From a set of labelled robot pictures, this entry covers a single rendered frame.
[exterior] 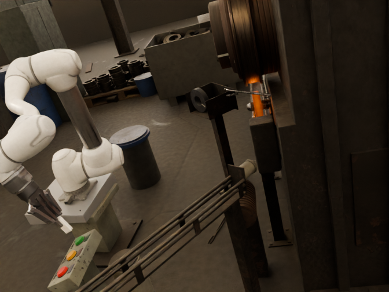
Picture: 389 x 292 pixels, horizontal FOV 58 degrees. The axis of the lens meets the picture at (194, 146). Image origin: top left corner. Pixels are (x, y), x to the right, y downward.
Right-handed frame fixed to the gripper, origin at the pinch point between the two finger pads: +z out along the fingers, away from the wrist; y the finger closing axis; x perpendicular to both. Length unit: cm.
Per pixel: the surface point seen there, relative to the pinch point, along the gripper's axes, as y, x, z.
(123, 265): -24.9, -31.3, 9.9
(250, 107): 59, -72, 18
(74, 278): -17.9, -5.2, 11.6
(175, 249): -15.7, -41.8, 18.9
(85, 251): -6.3, -5.2, 10.8
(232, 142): 175, -21, 81
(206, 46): 296, -24, 18
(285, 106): 28, -88, 13
